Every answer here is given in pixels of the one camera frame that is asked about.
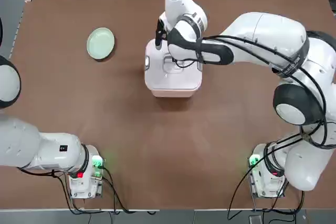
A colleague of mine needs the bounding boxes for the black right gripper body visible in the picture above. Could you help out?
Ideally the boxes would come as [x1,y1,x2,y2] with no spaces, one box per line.
[156,18,168,40]

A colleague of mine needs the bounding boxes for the white box lid grey clasps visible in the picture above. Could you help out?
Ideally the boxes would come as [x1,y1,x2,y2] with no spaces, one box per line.
[144,38,203,91]

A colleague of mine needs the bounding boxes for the white plastic storage box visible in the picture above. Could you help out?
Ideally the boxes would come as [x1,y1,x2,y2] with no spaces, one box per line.
[145,84,202,99]

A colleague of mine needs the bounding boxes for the green plate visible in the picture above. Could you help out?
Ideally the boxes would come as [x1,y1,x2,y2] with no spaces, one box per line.
[86,27,117,62]

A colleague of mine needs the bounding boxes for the black left base cable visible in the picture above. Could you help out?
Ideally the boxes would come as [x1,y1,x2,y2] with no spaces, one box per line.
[101,166,160,214]

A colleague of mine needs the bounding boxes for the black base cable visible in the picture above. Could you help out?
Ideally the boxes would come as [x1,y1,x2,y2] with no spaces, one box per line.
[227,167,254,219]
[101,166,160,214]

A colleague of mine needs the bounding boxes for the black right base cable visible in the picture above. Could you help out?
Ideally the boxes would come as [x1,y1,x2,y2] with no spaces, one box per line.
[227,167,254,219]

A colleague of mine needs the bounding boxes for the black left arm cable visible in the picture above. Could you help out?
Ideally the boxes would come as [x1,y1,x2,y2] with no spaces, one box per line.
[17,167,69,180]

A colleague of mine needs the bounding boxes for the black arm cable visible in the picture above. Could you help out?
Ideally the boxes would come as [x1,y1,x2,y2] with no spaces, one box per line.
[172,35,329,149]
[17,167,69,180]

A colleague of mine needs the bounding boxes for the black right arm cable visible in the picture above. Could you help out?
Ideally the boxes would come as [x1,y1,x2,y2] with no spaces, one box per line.
[172,35,329,149]

